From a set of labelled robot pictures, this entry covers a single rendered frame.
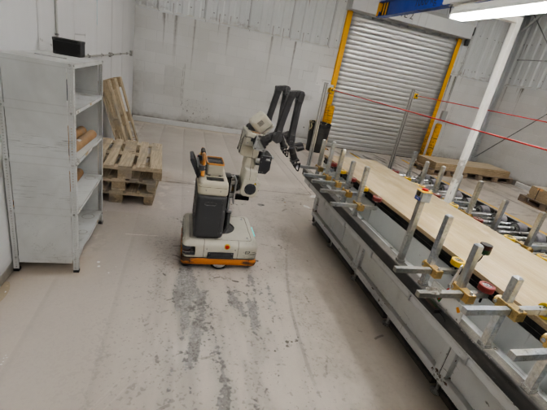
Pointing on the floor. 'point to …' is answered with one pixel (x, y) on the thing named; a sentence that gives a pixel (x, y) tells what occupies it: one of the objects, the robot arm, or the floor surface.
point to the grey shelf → (50, 154)
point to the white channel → (484, 94)
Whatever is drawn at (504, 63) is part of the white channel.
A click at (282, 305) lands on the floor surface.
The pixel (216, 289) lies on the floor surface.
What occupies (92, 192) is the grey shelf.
